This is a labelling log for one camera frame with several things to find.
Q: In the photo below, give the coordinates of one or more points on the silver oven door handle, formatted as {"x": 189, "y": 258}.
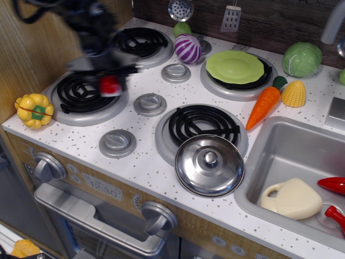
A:
{"x": 102, "y": 230}

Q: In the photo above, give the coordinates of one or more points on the green toy at right edge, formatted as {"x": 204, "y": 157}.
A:
{"x": 342, "y": 77}

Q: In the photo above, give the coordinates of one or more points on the back left black burner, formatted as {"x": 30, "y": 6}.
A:
{"x": 151, "y": 47}

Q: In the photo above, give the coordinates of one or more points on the back right black burner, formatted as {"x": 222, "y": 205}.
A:
{"x": 238, "y": 92}

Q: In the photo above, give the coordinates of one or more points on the yellow toy corn piece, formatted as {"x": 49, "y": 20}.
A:
{"x": 294, "y": 94}

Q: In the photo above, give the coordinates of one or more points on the orange toy carrot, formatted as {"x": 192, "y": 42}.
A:
{"x": 267, "y": 100}

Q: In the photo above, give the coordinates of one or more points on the silver stove knob middle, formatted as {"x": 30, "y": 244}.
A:
{"x": 150, "y": 105}

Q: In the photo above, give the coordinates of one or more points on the silver faucet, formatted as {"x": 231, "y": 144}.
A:
{"x": 333, "y": 26}

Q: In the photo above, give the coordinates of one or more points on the red toy piece in sink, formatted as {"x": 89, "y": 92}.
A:
{"x": 333, "y": 213}

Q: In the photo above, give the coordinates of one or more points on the silver stove knob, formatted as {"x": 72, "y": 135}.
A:
{"x": 176, "y": 73}
{"x": 205, "y": 45}
{"x": 117, "y": 144}
{"x": 150, "y": 105}

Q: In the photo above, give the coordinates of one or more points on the green toy cabbage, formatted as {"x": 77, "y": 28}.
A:
{"x": 301, "y": 59}

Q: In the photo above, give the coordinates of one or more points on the steel pot lid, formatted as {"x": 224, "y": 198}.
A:
{"x": 209, "y": 166}

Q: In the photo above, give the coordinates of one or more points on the left silver oven dial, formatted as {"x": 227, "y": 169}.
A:
{"x": 48, "y": 168}

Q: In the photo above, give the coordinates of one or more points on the yellow toy bell pepper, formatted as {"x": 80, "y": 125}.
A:
{"x": 34, "y": 110}

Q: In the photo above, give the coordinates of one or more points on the right silver oven dial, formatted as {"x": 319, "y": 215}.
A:
{"x": 159, "y": 220}

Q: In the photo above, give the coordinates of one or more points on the silver stove knob back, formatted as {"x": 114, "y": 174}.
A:
{"x": 176, "y": 73}

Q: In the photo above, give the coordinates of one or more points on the red white toy sushi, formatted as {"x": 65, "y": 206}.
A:
{"x": 109, "y": 86}

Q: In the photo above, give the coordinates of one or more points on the hanging silver spatula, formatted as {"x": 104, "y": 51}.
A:
{"x": 231, "y": 19}

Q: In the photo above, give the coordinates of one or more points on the front left black burner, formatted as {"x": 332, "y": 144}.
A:
{"x": 78, "y": 102}

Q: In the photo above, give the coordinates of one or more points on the cream toy jug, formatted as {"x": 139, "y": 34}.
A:
{"x": 293, "y": 199}

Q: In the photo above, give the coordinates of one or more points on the purple striped toy onion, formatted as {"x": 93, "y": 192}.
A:
{"x": 187, "y": 48}

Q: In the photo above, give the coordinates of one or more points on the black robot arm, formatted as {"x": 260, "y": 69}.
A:
{"x": 91, "y": 20}

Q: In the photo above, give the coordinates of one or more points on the small green toy vegetable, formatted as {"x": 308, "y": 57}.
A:
{"x": 181, "y": 28}

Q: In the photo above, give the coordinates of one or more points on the oven clock display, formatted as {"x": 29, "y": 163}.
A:
{"x": 103, "y": 187}

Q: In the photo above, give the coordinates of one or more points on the red toy chili pepper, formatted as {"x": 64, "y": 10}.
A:
{"x": 334, "y": 184}

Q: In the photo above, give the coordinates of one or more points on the silver sink basin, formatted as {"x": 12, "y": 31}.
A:
{"x": 286, "y": 149}

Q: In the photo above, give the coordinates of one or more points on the silver stove knob front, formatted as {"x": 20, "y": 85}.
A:
{"x": 117, "y": 144}

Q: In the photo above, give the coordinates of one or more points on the silver oven dial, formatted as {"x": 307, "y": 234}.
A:
{"x": 48, "y": 168}
{"x": 159, "y": 220}

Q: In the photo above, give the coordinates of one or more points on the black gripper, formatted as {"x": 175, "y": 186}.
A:
{"x": 110, "y": 63}

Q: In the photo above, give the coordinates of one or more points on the hanging silver strainer spoon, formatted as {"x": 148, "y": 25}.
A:
{"x": 181, "y": 10}

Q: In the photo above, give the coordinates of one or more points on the silver stove knob rear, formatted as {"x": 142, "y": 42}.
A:
{"x": 205, "y": 45}

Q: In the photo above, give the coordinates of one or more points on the front right black burner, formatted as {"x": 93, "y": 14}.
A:
{"x": 182, "y": 123}

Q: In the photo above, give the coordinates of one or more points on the yellow object on floor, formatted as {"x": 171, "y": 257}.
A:
{"x": 24, "y": 248}

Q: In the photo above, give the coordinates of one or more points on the black burner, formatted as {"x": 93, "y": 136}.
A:
{"x": 151, "y": 47}
{"x": 238, "y": 92}
{"x": 182, "y": 123}
{"x": 78, "y": 102}

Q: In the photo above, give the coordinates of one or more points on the green toy plate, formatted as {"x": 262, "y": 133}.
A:
{"x": 235, "y": 67}

